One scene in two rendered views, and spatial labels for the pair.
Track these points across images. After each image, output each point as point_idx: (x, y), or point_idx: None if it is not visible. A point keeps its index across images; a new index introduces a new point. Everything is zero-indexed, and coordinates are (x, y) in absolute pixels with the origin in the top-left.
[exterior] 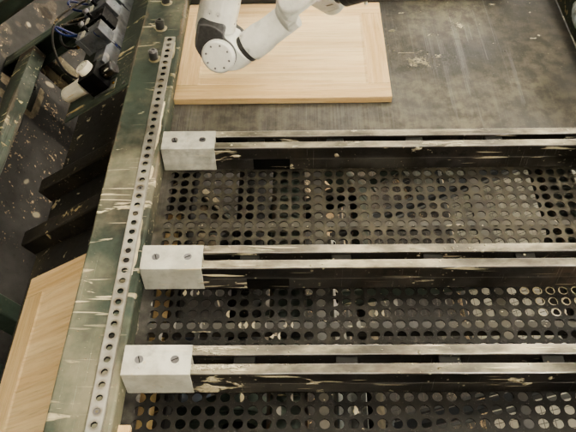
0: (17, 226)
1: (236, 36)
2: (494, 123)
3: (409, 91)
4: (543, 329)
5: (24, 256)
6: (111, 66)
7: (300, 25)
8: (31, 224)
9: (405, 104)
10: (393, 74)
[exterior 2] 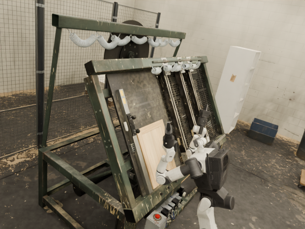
0: (141, 226)
1: (194, 149)
2: (158, 95)
3: (157, 115)
4: None
5: (142, 219)
6: (183, 186)
7: (195, 134)
8: (136, 226)
9: (160, 116)
10: (154, 120)
